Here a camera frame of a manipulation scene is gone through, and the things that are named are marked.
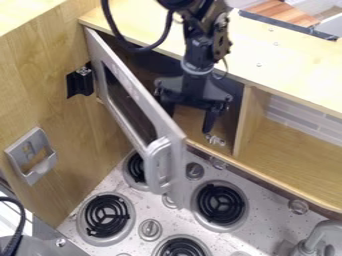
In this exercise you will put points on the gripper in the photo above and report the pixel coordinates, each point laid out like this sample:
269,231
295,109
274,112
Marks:
196,91

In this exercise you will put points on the toy microwave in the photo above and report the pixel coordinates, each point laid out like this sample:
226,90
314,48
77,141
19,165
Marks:
133,106

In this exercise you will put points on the toy stove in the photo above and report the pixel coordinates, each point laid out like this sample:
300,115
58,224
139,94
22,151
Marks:
220,205

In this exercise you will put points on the tap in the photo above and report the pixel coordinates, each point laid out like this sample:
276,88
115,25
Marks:
318,238

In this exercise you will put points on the black bracket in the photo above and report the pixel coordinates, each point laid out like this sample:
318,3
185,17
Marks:
80,83

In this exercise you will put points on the grey wall holder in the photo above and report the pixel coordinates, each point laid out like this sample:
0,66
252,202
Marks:
33,156

